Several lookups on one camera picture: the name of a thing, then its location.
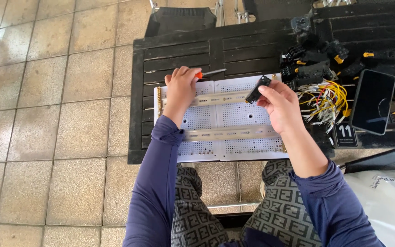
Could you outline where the person's left hand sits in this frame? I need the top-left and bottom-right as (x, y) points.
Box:
(163, 66), (202, 120)

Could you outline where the person's right hand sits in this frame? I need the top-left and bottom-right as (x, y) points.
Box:
(255, 80), (305, 135)

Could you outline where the orange handled screwdriver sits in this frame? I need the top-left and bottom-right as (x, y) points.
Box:
(194, 68), (227, 80)

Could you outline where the black relay socket module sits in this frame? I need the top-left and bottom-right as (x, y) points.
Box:
(245, 75), (272, 104)

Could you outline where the brass terminal strip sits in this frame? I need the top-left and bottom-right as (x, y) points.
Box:
(156, 86), (163, 118)

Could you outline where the white perforated mounting board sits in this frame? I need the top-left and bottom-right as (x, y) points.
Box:
(154, 73), (290, 163)

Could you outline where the pile of black relay sockets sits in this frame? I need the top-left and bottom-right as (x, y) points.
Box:
(279, 15), (376, 91)

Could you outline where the person's left leg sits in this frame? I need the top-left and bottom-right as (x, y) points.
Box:
(170, 164), (230, 247)

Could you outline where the person's leg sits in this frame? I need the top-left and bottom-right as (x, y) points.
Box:
(170, 164), (230, 247)
(241, 159), (322, 247)

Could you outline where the chrome crossbar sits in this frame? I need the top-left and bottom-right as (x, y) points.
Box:
(206, 201), (262, 209)

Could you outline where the person's right leg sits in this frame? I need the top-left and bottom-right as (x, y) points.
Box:
(241, 159), (322, 247)

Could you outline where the black table number sign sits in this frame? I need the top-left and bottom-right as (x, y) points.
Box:
(333, 121), (358, 149)

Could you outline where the black smartphone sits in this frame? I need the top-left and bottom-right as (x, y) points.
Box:
(349, 69), (395, 136)

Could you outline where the black chair seat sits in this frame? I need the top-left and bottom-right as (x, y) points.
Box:
(342, 148), (395, 174)

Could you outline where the white plastic bag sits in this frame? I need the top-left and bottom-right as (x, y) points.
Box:
(341, 169), (395, 247)

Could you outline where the metal mounting rail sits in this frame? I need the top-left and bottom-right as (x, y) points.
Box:
(182, 124), (281, 142)
(161, 90), (270, 108)

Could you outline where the black chair with chrome frame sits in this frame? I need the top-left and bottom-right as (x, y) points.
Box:
(144, 0), (226, 38)

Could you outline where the bundle of yellow white wires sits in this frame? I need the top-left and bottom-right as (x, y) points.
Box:
(295, 80), (352, 134)

